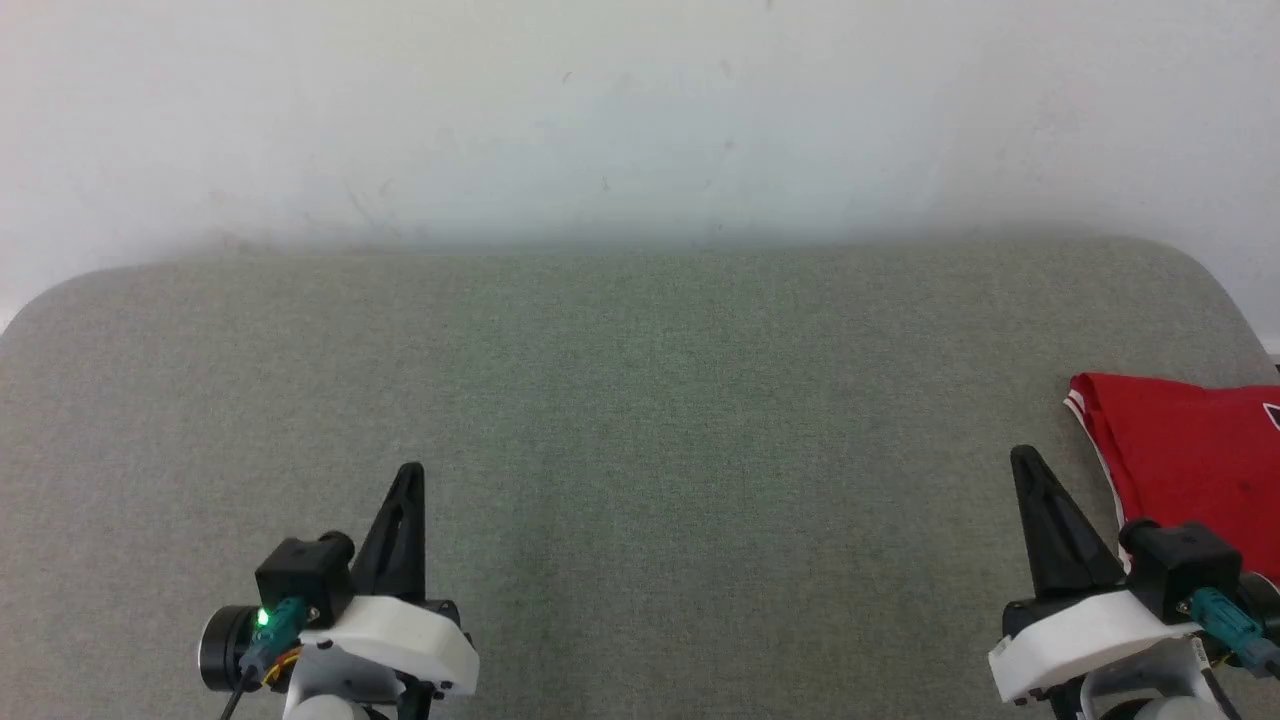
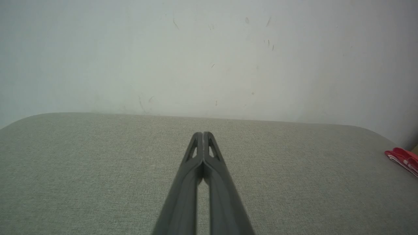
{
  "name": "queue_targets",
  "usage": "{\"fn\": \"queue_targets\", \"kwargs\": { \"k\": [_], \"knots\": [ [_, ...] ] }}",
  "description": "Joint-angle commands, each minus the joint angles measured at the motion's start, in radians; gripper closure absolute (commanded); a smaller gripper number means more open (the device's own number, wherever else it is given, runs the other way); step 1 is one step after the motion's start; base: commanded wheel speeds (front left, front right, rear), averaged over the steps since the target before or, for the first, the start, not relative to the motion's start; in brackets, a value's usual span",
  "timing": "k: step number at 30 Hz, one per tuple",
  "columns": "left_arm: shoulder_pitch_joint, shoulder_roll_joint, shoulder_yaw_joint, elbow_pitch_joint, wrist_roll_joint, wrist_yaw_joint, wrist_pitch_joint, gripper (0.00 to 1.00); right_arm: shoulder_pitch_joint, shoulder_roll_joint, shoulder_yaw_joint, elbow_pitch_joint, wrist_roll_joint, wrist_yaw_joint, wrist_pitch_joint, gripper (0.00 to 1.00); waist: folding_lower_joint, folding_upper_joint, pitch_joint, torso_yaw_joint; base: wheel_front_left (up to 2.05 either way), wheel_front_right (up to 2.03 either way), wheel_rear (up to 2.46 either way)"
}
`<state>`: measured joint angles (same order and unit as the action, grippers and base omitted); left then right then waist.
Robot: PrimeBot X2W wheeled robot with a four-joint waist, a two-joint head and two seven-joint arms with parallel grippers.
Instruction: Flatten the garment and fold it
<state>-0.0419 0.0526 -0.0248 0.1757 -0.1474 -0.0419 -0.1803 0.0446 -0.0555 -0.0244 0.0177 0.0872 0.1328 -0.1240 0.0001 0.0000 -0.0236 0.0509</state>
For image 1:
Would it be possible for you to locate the red and white garment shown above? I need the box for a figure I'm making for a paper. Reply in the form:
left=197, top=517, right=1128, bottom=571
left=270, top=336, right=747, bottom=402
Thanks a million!
left=1063, top=372, right=1280, bottom=587

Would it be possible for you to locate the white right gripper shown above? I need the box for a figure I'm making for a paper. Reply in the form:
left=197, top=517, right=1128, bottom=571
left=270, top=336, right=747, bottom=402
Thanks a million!
left=988, top=446, right=1203, bottom=707

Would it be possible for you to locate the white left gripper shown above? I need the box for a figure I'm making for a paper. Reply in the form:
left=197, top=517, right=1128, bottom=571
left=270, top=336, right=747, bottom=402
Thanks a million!
left=296, top=462, right=481, bottom=720

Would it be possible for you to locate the grey fabric sofa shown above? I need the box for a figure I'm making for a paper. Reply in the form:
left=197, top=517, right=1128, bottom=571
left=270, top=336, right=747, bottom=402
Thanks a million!
left=0, top=235, right=1280, bottom=720

